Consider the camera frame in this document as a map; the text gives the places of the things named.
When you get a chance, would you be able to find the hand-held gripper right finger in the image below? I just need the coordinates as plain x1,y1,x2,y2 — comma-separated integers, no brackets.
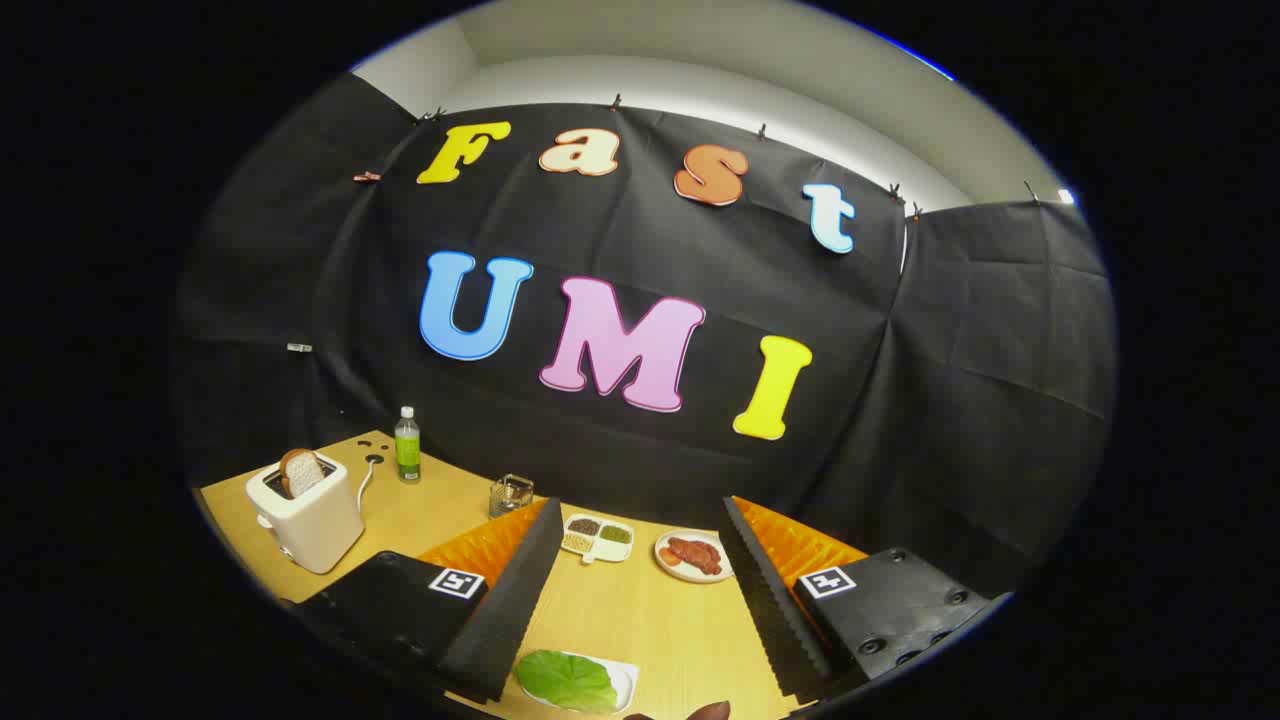
720,495,1013,703

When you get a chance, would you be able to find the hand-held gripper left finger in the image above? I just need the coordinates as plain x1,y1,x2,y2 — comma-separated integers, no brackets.
285,497,566,704

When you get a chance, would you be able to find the green lettuce leaf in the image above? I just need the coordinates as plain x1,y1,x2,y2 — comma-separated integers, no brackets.
515,650,619,714

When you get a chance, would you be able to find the white round meat plate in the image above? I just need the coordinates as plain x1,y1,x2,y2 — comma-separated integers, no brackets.
654,530,736,584

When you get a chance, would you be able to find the brown meat slice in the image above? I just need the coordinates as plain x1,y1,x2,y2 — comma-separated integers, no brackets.
668,537,724,576

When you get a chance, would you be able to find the white divided dish with beans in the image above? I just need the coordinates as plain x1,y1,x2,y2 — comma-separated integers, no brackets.
561,513,635,564

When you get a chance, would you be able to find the white square plate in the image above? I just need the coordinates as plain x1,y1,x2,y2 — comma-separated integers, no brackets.
513,650,641,715

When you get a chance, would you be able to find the green label drink bottle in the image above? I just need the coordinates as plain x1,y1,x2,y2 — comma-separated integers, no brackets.
394,406,423,484

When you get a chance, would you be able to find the white toaster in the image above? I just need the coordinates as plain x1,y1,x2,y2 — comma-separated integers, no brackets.
246,452,366,575

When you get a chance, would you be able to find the metal wire utensil holder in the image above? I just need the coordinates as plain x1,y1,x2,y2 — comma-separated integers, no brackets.
489,474,535,519

